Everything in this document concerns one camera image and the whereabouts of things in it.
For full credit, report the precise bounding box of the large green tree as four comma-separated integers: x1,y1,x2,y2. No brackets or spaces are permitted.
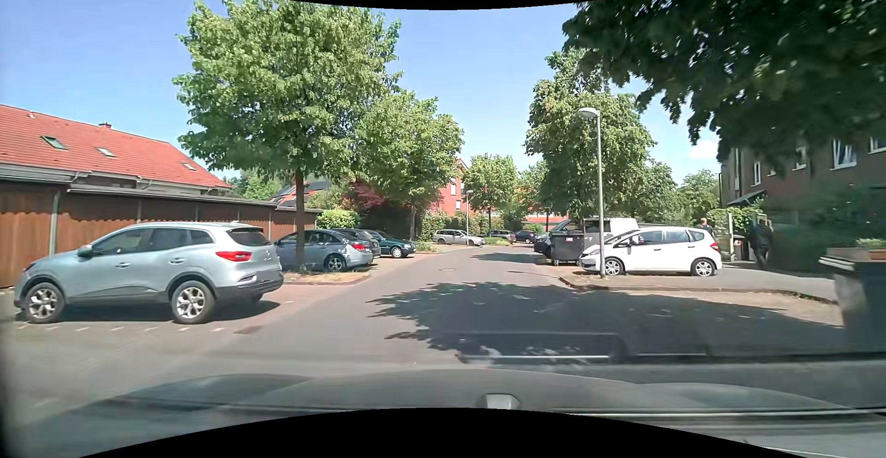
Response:
172,0,402,273

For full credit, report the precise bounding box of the reddish paved parking area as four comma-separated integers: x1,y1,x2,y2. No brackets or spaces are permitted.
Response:
0,253,416,348

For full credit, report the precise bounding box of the dark green parked car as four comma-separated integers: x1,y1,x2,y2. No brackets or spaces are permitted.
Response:
365,229,418,259

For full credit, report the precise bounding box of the silver estate car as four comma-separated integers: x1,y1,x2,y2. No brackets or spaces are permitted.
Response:
432,229,486,247

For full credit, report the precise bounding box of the dark grey bin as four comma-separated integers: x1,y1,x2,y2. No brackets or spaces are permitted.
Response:
819,245,886,348

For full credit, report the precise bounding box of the grey pavement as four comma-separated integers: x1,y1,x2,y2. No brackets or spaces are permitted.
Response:
561,261,842,303

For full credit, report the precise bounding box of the green bush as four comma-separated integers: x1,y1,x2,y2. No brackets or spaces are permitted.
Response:
316,208,362,231

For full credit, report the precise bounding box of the red brick house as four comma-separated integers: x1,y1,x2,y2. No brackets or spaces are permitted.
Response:
428,159,472,218

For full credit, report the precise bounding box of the grey asphalt road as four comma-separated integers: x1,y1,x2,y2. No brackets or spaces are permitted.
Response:
0,243,886,424

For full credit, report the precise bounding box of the kerbed tree island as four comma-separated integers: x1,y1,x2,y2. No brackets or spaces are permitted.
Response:
282,270,372,286

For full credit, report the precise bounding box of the tall green tree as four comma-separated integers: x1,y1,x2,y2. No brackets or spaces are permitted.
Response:
524,48,657,222

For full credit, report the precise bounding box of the brown brick apartment building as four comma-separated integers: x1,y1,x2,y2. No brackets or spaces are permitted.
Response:
719,133,886,210

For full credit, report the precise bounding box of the green hedge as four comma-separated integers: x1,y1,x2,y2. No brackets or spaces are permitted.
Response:
761,184,886,273

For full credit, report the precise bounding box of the dark grey parked car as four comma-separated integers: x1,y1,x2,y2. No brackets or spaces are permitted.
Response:
332,228,382,258

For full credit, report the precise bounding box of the dark waste container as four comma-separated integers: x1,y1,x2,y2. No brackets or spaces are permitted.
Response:
550,229,587,266

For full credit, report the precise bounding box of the brown wooden garage building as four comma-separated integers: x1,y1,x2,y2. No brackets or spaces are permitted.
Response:
0,180,321,289

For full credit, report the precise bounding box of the white van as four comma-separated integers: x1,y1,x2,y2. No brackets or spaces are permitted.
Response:
550,217,640,251

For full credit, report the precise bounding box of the medium green tree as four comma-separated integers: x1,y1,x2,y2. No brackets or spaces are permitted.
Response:
353,91,465,242

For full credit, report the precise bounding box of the small green tree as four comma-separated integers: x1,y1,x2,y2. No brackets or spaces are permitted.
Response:
462,152,520,232

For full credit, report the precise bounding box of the light blue suv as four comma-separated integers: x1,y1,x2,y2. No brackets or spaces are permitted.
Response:
14,222,285,325

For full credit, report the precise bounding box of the grey blue hatchback car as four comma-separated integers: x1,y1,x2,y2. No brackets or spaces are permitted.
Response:
274,229,375,272

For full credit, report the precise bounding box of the overhanging dark tree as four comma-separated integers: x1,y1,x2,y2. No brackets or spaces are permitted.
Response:
562,0,886,175

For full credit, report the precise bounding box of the white small car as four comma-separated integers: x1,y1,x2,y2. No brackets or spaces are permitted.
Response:
578,226,723,277

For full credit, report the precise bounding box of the car's own bonnet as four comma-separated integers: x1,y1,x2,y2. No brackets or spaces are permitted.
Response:
21,367,886,458

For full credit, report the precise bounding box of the grey lamp post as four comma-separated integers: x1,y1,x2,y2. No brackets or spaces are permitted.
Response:
576,107,609,279

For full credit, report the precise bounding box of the red roofed house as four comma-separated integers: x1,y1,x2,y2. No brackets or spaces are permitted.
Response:
0,104,233,196

